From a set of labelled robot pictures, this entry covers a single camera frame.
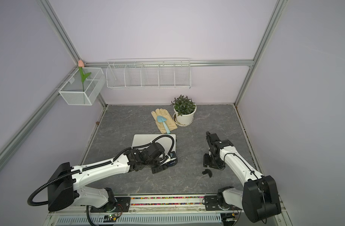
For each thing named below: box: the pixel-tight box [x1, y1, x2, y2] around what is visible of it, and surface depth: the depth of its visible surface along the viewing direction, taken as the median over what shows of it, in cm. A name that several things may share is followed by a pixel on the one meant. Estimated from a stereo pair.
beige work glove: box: [150, 108, 178, 134], surface depth 111 cm
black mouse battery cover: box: [201, 169, 213, 178], surface depth 86 cm
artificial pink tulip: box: [77, 59, 92, 92], surface depth 92 cm
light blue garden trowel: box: [156, 115, 171, 135], surface depth 109 cm
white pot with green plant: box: [170, 94, 197, 125], surface depth 99 cm
